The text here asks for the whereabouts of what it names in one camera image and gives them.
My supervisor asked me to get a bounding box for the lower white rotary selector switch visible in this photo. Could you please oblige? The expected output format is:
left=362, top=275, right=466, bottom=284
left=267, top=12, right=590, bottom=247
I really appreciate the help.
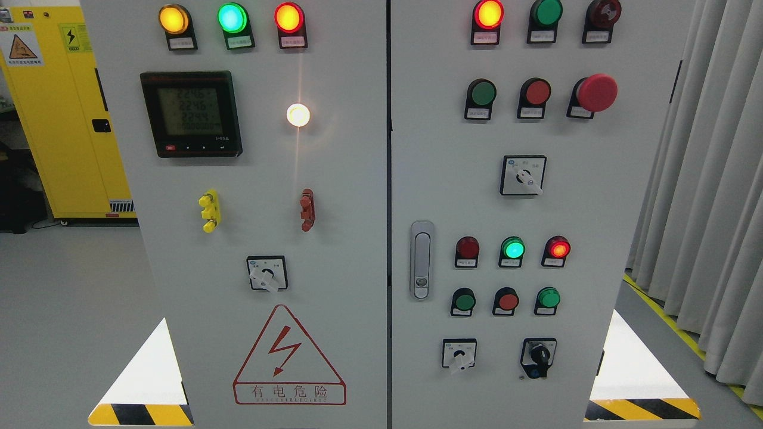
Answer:
left=441, top=338, right=477, bottom=374

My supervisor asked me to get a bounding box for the green push button lower right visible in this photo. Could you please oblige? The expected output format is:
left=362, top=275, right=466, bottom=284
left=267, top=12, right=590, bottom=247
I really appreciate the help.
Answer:
left=534, top=286, right=561, bottom=316

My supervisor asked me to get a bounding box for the black key selector switch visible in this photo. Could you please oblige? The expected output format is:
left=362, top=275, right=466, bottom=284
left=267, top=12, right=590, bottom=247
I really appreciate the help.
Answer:
left=520, top=337, right=557, bottom=378

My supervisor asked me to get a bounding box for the green indicator lamp middle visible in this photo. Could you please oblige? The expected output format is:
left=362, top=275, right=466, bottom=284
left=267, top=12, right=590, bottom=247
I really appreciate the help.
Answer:
left=498, top=236, right=526, bottom=268

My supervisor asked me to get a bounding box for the red indicator lamp top right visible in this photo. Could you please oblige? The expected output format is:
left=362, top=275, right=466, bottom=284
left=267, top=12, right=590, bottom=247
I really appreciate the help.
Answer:
left=470, top=0, right=504, bottom=46

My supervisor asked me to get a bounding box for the black digital power meter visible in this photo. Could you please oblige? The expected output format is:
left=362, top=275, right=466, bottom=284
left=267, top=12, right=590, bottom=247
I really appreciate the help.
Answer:
left=141, top=70, right=243, bottom=158

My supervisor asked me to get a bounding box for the grey electrical control cabinet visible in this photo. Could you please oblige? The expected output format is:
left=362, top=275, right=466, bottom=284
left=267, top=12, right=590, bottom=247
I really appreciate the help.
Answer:
left=82, top=1, right=697, bottom=428

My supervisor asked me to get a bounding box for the red electrical hazard warning sticker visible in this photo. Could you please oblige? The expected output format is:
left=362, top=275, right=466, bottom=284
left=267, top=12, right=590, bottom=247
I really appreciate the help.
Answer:
left=232, top=304, right=347, bottom=405

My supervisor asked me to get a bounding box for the red push button upper row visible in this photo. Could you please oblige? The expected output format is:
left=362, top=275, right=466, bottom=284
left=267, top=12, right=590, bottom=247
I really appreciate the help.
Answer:
left=517, top=77, right=551, bottom=120

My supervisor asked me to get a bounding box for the yellow terminal connector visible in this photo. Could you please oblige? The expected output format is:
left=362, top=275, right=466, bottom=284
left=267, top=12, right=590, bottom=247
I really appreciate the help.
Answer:
left=198, top=188, right=221, bottom=234

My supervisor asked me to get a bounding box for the dark red buzzer lamp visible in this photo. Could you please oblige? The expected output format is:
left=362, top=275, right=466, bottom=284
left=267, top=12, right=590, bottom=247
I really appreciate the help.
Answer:
left=581, top=0, right=622, bottom=44

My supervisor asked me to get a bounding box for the green indicator lamp top right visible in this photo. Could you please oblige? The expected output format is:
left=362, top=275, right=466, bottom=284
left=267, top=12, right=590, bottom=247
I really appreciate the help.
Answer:
left=526, top=0, right=563, bottom=44

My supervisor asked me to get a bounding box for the grey cabinet door handle lock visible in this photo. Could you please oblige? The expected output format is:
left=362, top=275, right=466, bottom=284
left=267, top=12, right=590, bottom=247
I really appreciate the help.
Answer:
left=410, top=220, right=435, bottom=300

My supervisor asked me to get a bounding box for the yellow indicator lamp top left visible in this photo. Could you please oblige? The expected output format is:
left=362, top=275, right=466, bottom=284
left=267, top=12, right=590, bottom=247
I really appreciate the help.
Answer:
left=159, top=4, right=198, bottom=51

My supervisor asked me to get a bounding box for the green indicator lamp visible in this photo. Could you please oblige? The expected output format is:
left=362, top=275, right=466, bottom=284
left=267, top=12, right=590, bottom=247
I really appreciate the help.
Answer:
left=217, top=2, right=256, bottom=51
left=498, top=236, right=526, bottom=268
left=526, top=0, right=563, bottom=44

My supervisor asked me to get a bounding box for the green push button upper row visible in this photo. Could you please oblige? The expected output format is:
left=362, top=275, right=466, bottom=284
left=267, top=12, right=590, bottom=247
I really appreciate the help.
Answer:
left=464, top=78, right=497, bottom=120

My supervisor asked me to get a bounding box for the red indicator lamp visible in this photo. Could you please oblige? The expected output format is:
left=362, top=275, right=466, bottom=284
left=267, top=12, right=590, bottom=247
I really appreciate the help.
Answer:
left=470, top=0, right=504, bottom=46
left=454, top=236, right=480, bottom=269
left=541, top=235, right=570, bottom=267
left=274, top=2, right=308, bottom=49

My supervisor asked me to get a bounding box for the red indicator lamp middle right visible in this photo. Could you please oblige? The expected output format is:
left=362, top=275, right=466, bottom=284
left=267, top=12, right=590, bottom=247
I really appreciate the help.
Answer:
left=541, top=235, right=570, bottom=267

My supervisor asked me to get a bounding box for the red terminal connector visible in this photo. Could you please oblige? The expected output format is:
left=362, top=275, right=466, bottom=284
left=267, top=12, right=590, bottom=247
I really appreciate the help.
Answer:
left=299, top=188, right=316, bottom=232

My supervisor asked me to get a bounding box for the red mushroom emergency stop button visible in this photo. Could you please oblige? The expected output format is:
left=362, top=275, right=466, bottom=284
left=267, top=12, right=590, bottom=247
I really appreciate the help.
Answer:
left=566, top=73, right=618, bottom=119

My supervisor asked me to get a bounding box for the white lit indicator lamp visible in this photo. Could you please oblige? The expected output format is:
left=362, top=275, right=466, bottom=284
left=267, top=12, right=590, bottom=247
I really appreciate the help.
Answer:
left=286, top=103, right=311, bottom=128

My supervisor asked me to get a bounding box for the green push button lower left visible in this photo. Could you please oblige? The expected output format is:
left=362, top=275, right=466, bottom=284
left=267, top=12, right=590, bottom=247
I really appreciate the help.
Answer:
left=450, top=287, right=475, bottom=317

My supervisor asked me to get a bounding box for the upper right rotary selector switch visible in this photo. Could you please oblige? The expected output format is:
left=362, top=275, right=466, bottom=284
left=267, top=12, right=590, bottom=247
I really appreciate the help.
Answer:
left=499, top=155, right=546, bottom=196

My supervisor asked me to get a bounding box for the red indicator lamp top left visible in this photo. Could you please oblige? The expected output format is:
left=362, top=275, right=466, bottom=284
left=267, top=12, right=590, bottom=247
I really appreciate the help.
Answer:
left=274, top=2, right=308, bottom=49

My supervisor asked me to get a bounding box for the grey pleated curtain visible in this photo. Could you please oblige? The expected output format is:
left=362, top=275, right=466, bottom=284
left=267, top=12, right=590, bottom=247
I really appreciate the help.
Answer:
left=628, top=1, right=762, bottom=405

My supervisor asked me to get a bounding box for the red push button lower middle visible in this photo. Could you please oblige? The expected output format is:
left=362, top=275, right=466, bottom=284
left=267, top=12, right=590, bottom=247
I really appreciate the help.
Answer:
left=492, top=287, right=519, bottom=316

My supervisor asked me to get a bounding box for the red indicator lamp middle left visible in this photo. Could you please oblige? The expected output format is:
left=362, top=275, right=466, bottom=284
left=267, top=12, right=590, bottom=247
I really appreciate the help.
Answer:
left=454, top=236, right=480, bottom=269

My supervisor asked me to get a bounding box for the green indicator lamp top left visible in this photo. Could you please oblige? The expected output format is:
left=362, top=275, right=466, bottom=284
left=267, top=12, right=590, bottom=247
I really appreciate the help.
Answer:
left=217, top=2, right=256, bottom=51

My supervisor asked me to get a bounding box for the yellow safety storage cabinet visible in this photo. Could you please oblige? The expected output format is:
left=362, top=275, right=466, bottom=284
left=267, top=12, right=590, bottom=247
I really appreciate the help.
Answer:
left=2, top=5, right=136, bottom=220

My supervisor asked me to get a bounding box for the left door rotary selector switch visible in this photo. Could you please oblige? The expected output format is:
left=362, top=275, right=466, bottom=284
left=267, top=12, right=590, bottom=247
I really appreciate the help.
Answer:
left=246, top=256, right=289, bottom=293

